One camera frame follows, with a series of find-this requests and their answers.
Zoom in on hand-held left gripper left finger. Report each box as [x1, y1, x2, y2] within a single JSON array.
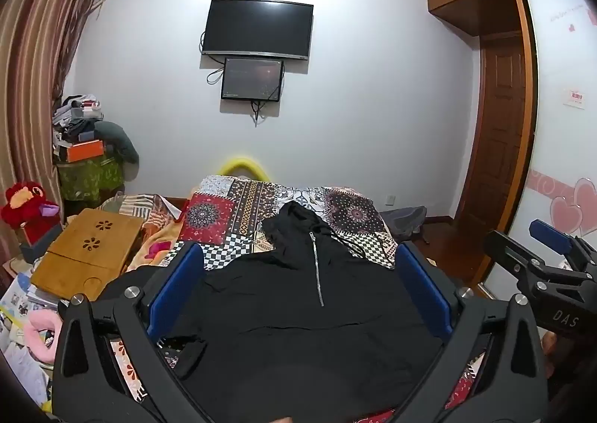
[[52, 242, 206, 423]]

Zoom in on green patterned cloth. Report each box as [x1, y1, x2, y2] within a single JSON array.
[[56, 155, 126, 203]]

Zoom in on grey storage box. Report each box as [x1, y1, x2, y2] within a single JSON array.
[[21, 222, 65, 264]]

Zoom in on black zip hoodie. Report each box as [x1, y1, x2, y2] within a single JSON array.
[[100, 200, 445, 423]]

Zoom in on brown striped curtain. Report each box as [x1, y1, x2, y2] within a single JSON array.
[[0, 0, 111, 267]]

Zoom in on red plush toy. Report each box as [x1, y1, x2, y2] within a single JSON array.
[[0, 181, 62, 231]]

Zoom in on wooden lap desk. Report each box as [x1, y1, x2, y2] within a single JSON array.
[[30, 207, 144, 303]]

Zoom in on wall-mounted black television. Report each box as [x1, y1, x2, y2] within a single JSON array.
[[201, 0, 315, 63]]

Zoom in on colourful patchwork blanket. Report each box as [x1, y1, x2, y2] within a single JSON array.
[[109, 175, 490, 421]]

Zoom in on pink neck pillow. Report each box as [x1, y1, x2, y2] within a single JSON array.
[[25, 308, 64, 366]]

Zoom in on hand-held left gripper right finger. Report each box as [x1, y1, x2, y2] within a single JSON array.
[[395, 241, 551, 423]]

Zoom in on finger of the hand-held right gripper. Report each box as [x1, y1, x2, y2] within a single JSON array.
[[484, 230, 563, 299], [529, 219, 597, 265]]

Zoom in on grey cloth bundle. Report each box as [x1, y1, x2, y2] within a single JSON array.
[[379, 206, 428, 238]]

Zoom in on orange box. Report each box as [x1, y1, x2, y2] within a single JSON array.
[[65, 138, 104, 163]]

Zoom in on pile of mixed clothes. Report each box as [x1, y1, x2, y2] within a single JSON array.
[[51, 94, 106, 144]]

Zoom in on small wall-mounted monitor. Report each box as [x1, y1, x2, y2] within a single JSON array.
[[220, 57, 285, 103]]

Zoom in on heart-print wardrobe sliding door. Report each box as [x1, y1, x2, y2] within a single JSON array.
[[506, 0, 597, 247]]

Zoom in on brown wooden door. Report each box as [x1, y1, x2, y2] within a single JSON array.
[[454, 31, 529, 237]]

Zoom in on pile of magazines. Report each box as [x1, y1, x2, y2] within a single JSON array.
[[0, 271, 61, 389]]

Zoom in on orange patterned quilt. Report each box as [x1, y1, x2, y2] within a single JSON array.
[[99, 192, 188, 271]]

